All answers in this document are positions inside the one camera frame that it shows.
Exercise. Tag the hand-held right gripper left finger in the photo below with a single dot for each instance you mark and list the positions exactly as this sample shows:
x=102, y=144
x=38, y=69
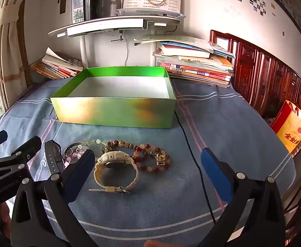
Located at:
x=81, y=169

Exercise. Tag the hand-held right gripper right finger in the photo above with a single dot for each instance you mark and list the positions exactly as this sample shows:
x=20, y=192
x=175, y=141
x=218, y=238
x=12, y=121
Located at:
x=214, y=175

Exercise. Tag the black wrist watch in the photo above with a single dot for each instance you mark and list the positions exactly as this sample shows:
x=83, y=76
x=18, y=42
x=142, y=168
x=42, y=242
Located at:
x=52, y=157

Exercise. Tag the white wrist watch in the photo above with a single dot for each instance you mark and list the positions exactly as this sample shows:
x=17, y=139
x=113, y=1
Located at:
x=106, y=157

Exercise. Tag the shiny green cardboard box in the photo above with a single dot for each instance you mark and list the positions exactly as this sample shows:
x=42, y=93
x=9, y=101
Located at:
x=109, y=110

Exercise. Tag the person's left hand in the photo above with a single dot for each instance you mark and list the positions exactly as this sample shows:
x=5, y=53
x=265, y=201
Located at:
x=5, y=212

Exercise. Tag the small pile of books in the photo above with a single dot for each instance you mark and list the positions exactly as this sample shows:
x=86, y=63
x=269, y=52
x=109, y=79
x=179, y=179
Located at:
x=58, y=67

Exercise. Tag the red and yellow box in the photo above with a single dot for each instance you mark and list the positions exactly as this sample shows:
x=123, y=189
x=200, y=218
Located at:
x=291, y=128

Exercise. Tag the beige curtain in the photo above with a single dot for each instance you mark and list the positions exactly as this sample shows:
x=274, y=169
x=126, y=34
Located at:
x=9, y=43

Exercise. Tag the large stack of books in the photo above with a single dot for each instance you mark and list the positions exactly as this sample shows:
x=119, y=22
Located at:
x=191, y=67

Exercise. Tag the white shelf stand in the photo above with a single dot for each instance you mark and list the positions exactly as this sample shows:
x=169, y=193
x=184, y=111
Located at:
x=101, y=25

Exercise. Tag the printed packet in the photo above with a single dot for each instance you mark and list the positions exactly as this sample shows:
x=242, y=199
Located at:
x=77, y=7

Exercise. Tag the black thermos flask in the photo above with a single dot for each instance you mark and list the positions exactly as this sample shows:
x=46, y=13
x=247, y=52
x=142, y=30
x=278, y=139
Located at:
x=91, y=2

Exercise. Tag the white paper stack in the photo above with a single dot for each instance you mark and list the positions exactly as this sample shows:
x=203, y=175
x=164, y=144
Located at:
x=150, y=12

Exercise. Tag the brown wooden post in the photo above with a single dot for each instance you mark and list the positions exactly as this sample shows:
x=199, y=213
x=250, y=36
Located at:
x=24, y=43

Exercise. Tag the framed wall poster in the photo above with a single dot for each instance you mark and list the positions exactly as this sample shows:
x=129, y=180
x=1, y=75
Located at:
x=294, y=12

